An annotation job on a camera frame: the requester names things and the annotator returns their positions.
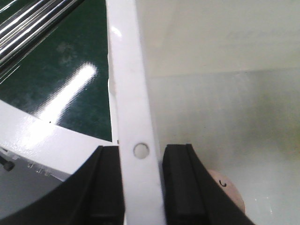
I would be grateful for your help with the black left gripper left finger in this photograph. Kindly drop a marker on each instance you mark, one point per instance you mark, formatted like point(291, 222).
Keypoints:
point(93, 195)

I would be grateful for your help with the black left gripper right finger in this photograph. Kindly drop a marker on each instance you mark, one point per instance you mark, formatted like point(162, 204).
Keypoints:
point(192, 196)

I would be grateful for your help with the pink plush toy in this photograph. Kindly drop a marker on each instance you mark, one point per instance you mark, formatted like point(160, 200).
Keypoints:
point(229, 188)

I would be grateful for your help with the white plastic tote box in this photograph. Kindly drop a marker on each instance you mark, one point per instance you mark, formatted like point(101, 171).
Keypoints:
point(223, 75)

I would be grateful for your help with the white curved conveyor rim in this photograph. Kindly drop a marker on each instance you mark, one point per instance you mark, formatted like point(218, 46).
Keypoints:
point(59, 150)

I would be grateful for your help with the steel roller bars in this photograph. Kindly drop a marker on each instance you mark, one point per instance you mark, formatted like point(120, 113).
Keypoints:
point(27, 24)

